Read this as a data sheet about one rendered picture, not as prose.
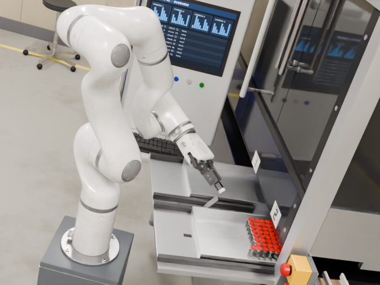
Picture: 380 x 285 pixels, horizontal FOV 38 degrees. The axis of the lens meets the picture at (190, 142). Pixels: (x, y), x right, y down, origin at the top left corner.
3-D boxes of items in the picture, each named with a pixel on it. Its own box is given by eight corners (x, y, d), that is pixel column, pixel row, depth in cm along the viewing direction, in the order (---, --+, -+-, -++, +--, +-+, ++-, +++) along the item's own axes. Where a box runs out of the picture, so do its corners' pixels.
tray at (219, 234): (276, 224, 212) (279, 217, 211) (293, 272, 190) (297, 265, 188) (190, 213, 205) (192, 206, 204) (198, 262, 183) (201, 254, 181)
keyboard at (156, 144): (197, 149, 263) (198, 145, 262) (195, 164, 251) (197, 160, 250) (114, 130, 260) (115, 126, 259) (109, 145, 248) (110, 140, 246)
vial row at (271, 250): (260, 228, 207) (264, 219, 205) (271, 262, 192) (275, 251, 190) (255, 228, 207) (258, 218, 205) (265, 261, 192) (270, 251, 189)
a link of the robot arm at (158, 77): (123, 80, 148) (147, 148, 172) (173, 52, 152) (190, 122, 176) (108, 63, 154) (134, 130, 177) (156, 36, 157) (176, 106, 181)
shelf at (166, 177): (254, 172, 247) (255, 168, 246) (295, 287, 187) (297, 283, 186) (148, 156, 237) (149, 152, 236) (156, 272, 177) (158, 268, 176)
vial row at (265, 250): (255, 228, 207) (258, 218, 205) (265, 261, 192) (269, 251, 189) (249, 227, 206) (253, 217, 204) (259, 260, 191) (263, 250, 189)
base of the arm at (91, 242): (52, 257, 172) (59, 210, 163) (70, 221, 188) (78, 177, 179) (111, 273, 172) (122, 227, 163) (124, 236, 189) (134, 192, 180)
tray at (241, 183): (258, 175, 241) (260, 168, 240) (271, 211, 219) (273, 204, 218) (182, 163, 234) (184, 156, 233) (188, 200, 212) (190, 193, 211)
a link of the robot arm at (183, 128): (182, 121, 167) (188, 129, 167) (194, 120, 175) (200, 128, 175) (163, 137, 171) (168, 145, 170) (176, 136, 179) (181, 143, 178)
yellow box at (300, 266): (304, 272, 179) (311, 256, 175) (310, 289, 173) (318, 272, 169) (282, 270, 177) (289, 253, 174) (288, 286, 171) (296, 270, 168)
